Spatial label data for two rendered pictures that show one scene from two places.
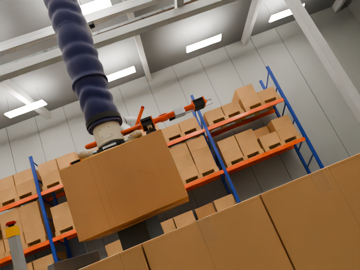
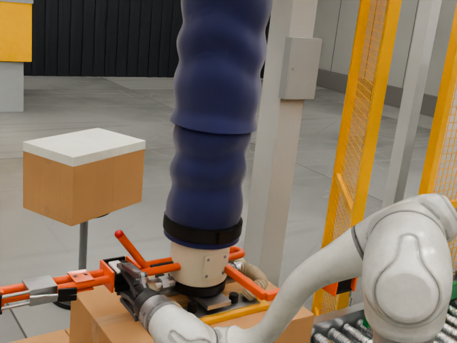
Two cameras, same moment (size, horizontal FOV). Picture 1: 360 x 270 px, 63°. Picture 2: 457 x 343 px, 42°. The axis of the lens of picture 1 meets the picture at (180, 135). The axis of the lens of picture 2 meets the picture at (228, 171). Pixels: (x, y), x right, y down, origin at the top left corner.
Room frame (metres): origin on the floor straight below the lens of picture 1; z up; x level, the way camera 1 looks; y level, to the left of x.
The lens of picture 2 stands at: (3.12, -0.35, 1.94)
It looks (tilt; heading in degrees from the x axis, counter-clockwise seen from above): 17 degrees down; 149
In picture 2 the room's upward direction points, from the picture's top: 6 degrees clockwise
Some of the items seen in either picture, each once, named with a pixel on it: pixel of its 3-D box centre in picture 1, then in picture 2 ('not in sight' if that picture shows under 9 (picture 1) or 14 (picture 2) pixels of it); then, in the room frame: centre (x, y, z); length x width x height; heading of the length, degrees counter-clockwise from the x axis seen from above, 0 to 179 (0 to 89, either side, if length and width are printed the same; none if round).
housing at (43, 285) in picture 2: (179, 112); (39, 290); (1.76, -0.05, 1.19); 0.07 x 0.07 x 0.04; 6
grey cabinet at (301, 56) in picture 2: not in sight; (300, 68); (0.70, 1.44, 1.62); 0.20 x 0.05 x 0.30; 96
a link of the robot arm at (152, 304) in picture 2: not in sight; (159, 315); (1.98, 0.18, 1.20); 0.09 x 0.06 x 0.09; 96
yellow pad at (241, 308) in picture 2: not in sight; (213, 306); (1.81, 0.42, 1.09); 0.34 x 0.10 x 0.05; 96
